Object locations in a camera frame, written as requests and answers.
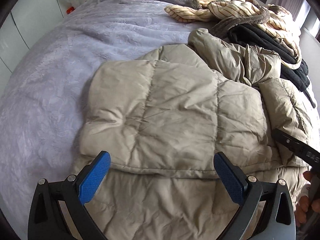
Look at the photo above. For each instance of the lavender plush bed blanket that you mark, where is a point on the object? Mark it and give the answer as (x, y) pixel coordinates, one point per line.
(44, 107)

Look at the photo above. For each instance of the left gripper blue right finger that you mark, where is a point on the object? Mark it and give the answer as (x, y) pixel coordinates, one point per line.
(276, 220)

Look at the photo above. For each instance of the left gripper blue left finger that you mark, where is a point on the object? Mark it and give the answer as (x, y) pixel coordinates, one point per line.
(46, 220)

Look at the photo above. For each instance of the beige puffer jacket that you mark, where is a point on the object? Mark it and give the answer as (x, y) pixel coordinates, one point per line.
(163, 116)

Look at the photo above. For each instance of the tan striped fleece blanket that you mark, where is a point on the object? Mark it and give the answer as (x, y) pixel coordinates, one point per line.
(272, 19)

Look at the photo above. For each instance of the person's right hand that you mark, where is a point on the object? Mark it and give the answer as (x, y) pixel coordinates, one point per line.
(302, 208)

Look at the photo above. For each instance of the white wardrobe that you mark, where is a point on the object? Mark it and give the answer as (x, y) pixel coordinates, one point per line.
(27, 22)

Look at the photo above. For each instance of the black garment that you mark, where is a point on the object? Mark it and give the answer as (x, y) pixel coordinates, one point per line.
(247, 34)

